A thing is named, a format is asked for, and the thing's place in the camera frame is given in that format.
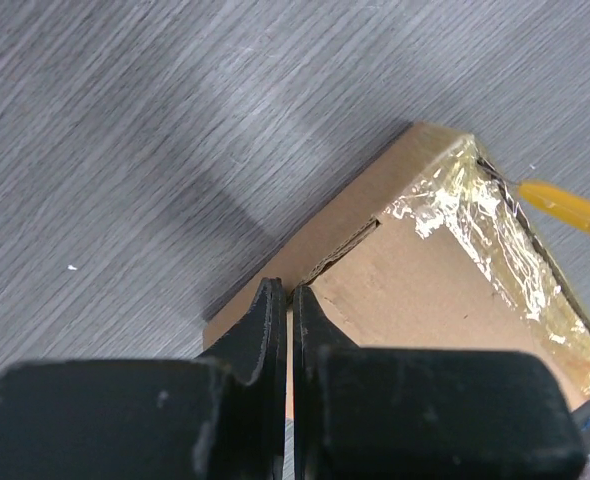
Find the yellow utility knife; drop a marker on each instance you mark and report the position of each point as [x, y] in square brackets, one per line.
[567, 207]

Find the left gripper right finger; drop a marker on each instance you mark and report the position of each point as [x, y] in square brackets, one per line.
[390, 413]

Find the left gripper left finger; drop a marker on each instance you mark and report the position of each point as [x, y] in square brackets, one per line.
[220, 415]

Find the brown cardboard express box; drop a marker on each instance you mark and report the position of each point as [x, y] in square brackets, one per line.
[424, 249]

